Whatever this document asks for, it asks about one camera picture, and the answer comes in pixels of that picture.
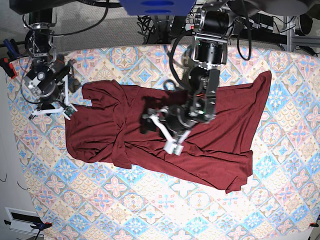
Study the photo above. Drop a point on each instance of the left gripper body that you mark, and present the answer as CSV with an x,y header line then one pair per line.
x,y
173,124

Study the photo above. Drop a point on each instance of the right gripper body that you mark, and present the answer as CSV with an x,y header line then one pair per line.
x,y
51,91

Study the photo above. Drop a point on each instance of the dark red t-shirt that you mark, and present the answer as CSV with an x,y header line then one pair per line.
x,y
216,154

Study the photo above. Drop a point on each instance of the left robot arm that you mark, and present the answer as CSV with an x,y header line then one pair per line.
x,y
214,23

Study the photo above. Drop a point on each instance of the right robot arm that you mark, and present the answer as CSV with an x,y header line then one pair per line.
x,y
41,20

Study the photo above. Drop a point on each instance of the orange black clamp upper left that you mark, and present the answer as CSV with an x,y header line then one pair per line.
x,y
8,67

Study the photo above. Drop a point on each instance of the orange black clamp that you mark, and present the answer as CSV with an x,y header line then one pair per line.
x,y
40,225
8,67

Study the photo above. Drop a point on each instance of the black round stool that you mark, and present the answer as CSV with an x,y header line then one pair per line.
x,y
28,42

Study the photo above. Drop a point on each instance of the white power strip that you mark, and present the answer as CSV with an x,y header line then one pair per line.
x,y
191,27

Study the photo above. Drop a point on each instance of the white floor box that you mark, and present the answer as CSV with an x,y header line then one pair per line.
x,y
22,215

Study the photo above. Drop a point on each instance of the orange black clamp lower left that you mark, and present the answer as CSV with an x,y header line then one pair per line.
x,y
40,225

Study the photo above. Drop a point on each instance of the orange clamp lower right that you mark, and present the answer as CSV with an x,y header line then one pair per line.
x,y
314,225

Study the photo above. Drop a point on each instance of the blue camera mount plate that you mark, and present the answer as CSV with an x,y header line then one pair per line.
x,y
157,7

